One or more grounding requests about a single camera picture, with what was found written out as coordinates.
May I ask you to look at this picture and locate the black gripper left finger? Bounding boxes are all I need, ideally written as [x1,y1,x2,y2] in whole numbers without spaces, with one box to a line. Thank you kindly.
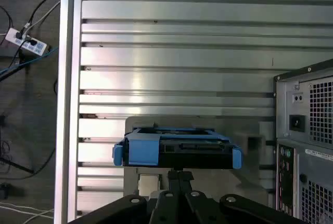
[68,170,183,224]

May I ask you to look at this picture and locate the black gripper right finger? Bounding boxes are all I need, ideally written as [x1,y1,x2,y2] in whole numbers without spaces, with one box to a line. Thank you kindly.
[178,170,308,224]

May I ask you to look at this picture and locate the hard disk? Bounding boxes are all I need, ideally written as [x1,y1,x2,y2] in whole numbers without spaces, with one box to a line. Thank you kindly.
[112,126,244,170]

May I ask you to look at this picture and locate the silver CPU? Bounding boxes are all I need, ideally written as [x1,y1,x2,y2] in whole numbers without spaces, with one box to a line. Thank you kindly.
[137,174,162,191]

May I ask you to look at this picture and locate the black PC case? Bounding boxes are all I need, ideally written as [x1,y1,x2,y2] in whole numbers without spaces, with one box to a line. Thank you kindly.
[274,58,333,224]

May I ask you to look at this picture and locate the grey power supply unit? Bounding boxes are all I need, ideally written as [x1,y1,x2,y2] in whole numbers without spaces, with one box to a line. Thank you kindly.
[285,76,333,147]

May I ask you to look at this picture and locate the black power adapter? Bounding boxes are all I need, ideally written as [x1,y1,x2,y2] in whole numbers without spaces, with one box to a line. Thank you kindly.
[0,182,12,200]

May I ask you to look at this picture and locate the white power strip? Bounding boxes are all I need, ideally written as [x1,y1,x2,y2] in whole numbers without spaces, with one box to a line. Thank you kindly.
[4,27,50,56]

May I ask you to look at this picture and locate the thin white cable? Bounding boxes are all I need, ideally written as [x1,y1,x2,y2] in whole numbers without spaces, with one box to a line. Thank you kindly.
[0,201,56,223]

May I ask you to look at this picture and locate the blue network cable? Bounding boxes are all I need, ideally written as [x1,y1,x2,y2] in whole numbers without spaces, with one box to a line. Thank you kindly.
[0,47,59,76]

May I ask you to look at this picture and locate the white power cable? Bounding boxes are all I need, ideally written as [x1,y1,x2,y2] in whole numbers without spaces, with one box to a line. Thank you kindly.
[24,0,62,36]

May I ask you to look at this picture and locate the black power cable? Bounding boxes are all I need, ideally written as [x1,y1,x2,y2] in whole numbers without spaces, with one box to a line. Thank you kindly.
[25,0,57,29]

